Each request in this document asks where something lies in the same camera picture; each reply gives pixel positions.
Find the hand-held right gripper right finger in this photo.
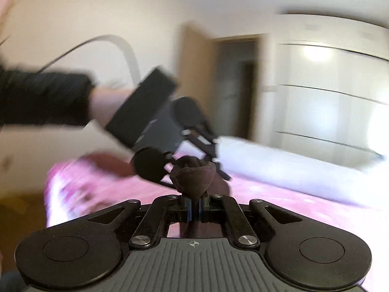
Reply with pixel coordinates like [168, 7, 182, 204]
[199, 195, 302, 249]

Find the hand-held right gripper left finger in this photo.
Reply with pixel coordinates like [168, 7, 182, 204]
[87, 195, 193, 250]

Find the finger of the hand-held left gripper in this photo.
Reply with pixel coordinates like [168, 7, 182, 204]
[159, 152, 183, 190]
[182, 121, 232, 181]

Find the dark brown garment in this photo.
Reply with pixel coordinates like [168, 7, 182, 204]
[169, 156, 231, 238]

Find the person's left forearm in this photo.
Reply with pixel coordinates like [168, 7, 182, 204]
[0, 67, 136, 128]

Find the wooden door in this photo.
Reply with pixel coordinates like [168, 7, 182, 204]
[178, 23, 220, 137]

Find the reddish brown cloth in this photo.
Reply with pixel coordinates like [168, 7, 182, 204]
[80, 153, 136, 177]

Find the pink rose-printed blanket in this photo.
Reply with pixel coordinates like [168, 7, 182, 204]
[44, 158, 389, 292]

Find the white wardrobe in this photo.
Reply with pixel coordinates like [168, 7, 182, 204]
[267, 12, 389, 174]

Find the grey cable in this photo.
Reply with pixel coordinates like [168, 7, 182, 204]
[39, 35, 142, 89]

